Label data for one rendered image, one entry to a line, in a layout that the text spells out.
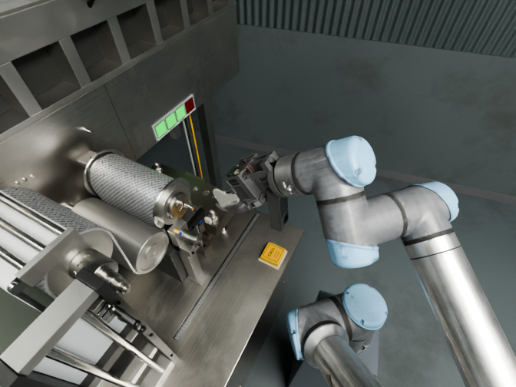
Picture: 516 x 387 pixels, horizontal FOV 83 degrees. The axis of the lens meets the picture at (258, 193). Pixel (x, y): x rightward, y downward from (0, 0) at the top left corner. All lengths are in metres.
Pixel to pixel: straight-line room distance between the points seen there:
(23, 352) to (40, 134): 0.55
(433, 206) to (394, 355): 1.60
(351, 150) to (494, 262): 2.31
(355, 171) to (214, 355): 0.74
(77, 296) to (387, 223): 0.47
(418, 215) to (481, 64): 1.88
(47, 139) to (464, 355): 0.97
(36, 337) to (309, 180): 0.44
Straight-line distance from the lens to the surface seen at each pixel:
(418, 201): 0.51
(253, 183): 0.55
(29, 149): 0.92
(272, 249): 1.09
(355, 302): 0.82
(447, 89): 2.37
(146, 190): 0.80
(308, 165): 0.45
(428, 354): 2.14
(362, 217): 0.45
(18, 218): 0.69
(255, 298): 1.03
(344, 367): 0.69
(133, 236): 0.81
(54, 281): 0.67
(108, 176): 0.88
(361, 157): 0.43
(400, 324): 2.13
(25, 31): 0.88
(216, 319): 1.02
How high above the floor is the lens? 1.87
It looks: 50 degrees down
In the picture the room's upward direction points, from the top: straight up
